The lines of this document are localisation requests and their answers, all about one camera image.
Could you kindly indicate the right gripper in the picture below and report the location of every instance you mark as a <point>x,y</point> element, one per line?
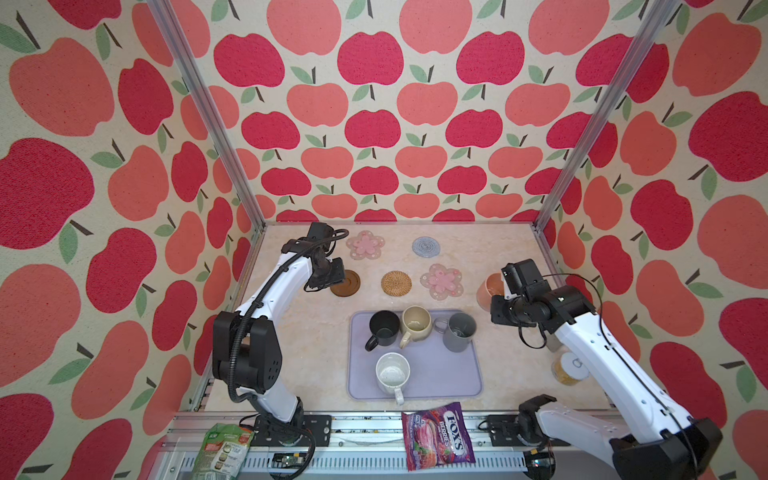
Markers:
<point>496,309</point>

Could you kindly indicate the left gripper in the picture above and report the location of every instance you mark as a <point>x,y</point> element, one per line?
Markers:
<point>338,277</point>

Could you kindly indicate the brown wooden round coaster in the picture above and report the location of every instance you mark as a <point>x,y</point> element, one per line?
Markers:
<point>349,286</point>

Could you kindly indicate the peach orange mug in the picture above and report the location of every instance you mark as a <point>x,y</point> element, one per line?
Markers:
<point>493,285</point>

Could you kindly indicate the pink flower coaster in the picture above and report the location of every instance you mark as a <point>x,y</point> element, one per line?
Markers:
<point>442,282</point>
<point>365,245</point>

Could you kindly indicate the woven rattan round coaster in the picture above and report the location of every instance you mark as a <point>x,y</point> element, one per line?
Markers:
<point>396,283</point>

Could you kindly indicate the black mug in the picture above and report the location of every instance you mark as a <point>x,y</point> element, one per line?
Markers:
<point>384,326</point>

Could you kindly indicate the cream beige mug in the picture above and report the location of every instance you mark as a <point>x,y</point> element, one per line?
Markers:
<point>416,325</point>

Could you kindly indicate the grey woven round coaster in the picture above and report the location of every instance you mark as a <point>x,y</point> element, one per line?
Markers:
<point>426,247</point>

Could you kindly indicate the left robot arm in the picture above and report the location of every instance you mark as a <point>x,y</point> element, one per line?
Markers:
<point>246,353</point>

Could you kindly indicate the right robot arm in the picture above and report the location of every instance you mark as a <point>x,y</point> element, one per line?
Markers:
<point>659,439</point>

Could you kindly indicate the grey mug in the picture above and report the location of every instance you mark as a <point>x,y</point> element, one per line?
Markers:
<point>458,331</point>

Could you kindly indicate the yellow jar white lid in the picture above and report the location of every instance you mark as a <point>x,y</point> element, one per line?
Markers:
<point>569,370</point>

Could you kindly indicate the lavender tray mat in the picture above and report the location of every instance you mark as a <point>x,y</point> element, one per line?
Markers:
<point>436,372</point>

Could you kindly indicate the white mug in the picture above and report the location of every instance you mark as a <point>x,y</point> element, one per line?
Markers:
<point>393,373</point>

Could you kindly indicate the purple Fox's candy bag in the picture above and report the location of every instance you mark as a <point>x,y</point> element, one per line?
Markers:
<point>436,437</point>

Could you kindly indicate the green snack packet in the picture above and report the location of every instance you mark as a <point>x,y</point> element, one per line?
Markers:
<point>223,452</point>

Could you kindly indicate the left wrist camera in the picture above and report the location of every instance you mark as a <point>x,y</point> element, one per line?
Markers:
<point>319,231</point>

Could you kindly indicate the aluminium front rail frame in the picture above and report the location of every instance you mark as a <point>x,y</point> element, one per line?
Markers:
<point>370,445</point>

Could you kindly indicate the left corner aluminium post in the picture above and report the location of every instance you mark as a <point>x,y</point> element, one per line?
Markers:
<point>173,34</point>

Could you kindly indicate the corner aluminium post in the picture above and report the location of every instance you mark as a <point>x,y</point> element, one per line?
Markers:
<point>654,22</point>
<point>173,34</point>

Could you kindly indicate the right corner aluminium post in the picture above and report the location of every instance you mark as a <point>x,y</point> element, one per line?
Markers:
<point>654,22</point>

